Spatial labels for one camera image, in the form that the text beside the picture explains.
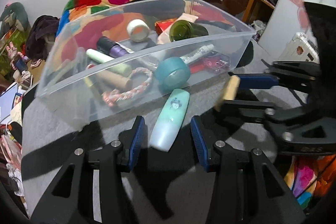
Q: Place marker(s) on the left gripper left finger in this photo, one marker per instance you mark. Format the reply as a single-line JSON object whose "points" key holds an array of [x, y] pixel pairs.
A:
{"points": [[69, 196]]}

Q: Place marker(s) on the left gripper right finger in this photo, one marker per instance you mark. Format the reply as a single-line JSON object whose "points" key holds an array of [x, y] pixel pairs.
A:
{"points": [[247, 187]]}

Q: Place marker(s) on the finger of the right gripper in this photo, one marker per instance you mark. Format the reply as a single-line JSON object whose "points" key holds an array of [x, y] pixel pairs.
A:
{"points": [[246, 111], [257, 81]]}

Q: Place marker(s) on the wooden block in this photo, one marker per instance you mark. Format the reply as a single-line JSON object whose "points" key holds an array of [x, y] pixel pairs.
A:
{"points": [[228, 92]]}

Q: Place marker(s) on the white toothpaste tube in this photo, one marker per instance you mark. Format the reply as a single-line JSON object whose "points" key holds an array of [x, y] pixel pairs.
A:
{"points": [[197, 54]]}

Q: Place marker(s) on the mint green lotion bottle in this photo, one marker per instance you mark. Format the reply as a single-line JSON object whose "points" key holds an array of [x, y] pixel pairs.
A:
{"points": [[170, 120]]}

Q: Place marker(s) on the green spray bottle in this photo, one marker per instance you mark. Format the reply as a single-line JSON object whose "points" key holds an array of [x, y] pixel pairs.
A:
{"points": [[183, 29]]}

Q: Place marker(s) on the white tape roll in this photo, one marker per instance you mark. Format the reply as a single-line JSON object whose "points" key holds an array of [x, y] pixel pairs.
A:
{"points": [[138, 30]]}

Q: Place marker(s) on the pale green tube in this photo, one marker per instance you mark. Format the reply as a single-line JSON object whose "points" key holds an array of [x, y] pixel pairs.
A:
{"points": [[101, 58]]}

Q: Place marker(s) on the brown cardboard tube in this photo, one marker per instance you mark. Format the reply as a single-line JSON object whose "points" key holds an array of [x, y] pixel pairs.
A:
{"points": [[120, 82]]}

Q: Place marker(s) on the clear plastic storage bin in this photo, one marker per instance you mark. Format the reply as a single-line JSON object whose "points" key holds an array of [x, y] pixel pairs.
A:
{"points": [[70, 88]]}

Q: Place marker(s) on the purple bottle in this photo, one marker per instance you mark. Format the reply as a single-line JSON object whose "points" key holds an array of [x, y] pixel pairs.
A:
{"points": [[111, 48]]}

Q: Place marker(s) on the red small box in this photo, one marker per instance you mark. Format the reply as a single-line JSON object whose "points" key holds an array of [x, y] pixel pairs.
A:
{"points": [[162, 25]]}

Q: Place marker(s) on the dark purple garment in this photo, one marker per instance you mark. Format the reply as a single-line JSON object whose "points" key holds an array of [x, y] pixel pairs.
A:
{"points": [[36, 44]]}

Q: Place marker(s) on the green dinosaur plush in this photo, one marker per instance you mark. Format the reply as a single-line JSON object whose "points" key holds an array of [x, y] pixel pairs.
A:
{"points": [[14, 15]]}

